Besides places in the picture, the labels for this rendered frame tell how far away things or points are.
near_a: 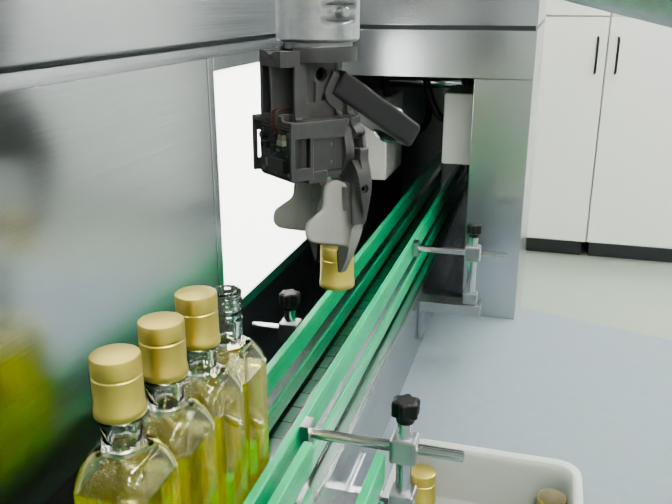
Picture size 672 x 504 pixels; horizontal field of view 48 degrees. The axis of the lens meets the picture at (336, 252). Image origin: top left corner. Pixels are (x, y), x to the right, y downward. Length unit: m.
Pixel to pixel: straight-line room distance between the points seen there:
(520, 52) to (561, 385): 0.61
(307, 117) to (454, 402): 0.72
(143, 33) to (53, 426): 0.38
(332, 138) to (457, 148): 0.96
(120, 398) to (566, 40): 3.87
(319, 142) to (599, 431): 0.75
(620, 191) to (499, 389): 3.11
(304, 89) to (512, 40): 0.86
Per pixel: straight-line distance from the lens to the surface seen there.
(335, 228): 0.70
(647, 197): 4.39
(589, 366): 1.46
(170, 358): 0.56
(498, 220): 1.55
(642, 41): 4.26
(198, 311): 0.60
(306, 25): 0.67
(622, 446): 1.24
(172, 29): 0.84
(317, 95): 0.69
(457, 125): 1.62
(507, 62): 1.50
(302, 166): 0.67
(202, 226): 0.90
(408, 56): 1.52
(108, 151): 0.72
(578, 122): 4.29
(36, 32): 0.65
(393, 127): 0.74
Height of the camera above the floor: 1.38
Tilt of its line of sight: 19 degrees down
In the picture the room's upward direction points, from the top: straight up
